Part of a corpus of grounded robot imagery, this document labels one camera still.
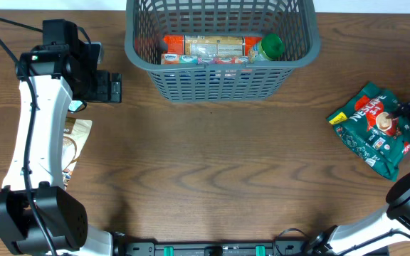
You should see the orange spaghetti package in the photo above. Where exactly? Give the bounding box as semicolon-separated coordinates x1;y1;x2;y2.
163;35;262;58

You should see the beige cream snack pouch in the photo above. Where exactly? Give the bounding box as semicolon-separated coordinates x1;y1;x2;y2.
61;117;93;188

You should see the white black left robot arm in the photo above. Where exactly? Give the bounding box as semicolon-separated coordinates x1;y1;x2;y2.
0;19;126;255

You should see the green lid glass jar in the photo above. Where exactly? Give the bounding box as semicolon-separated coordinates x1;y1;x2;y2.
248;33;285;63

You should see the multicolour tissue pack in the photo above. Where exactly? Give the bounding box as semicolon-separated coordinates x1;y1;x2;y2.
151;53;253;78

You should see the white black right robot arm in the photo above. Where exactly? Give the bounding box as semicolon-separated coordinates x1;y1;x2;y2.
302;102;410;255

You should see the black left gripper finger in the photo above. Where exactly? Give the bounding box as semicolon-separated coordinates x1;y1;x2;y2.
95;70;111;102
110;73;122;103

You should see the grey plastic mesh basket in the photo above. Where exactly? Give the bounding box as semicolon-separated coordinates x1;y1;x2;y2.
125;0;320;103

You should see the green Nescafe coffee bag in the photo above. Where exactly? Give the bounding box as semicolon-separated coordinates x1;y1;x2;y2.
327;82;410;181

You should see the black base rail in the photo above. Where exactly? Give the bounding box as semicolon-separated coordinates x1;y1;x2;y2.
112;229;391;256

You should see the teal small snack packet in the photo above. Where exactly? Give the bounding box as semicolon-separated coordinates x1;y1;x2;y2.
68;100;84;112

